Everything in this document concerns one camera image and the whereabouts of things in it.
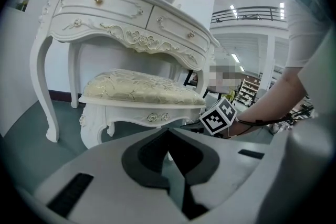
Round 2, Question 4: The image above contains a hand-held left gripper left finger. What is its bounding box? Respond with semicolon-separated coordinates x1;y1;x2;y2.
34;127;185;219

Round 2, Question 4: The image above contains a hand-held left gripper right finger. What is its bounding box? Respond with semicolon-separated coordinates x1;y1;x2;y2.
167;127;272;213

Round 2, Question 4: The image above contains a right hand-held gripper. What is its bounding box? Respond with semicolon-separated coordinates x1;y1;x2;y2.
181;97;238;137

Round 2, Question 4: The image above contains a cream upholstered stool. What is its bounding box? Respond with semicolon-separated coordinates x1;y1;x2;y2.
78;68;207;151

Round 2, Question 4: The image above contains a cream dressing table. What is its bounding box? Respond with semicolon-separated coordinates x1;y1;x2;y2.
29;0;221;144

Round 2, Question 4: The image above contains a person's right forearm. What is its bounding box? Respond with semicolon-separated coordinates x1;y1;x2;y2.
227;65;309;140

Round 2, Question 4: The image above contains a background storage shelf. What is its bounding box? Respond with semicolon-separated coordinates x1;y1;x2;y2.
235;78;261;108

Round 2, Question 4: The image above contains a black balcony railing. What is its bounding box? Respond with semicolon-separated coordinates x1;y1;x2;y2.
211;6;289;25

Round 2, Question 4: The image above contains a yellow plant in black pot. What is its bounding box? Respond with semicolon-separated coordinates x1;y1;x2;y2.
15;0;30;13

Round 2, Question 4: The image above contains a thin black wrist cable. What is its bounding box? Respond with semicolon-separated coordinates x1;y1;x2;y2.
235;105;317;137

